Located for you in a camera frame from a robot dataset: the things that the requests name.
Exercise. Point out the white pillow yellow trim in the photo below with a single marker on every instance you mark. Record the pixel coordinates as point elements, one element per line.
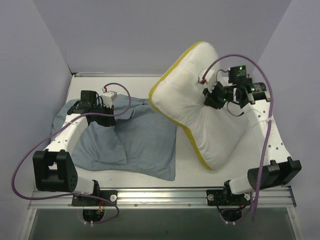
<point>213,133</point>

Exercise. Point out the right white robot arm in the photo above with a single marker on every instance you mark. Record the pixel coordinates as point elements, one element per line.
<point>276,166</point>

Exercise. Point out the aluminium front rail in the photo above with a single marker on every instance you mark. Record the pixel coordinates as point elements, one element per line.
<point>149,198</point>

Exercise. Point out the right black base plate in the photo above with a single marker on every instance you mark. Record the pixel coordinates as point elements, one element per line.
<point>225,197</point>

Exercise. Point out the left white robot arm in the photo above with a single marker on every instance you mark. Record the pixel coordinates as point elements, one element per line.
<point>54,169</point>

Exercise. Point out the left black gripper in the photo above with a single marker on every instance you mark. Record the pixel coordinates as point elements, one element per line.
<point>104,116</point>

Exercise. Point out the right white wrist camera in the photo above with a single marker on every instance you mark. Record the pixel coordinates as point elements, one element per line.
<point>208,79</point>

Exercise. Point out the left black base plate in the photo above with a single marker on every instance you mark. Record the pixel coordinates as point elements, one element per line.
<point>95,198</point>

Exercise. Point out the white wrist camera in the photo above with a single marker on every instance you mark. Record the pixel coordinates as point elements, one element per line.
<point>107,97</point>
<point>208,79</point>

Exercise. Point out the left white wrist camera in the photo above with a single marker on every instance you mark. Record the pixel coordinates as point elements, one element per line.
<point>107,97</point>

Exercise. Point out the grey-blue pillowcase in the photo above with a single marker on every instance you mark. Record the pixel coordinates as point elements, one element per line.
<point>142,141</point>

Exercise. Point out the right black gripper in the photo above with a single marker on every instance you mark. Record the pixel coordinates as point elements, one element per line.
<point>213,99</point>

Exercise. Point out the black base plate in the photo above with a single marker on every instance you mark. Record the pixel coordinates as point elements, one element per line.
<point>225,197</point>
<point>95,198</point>

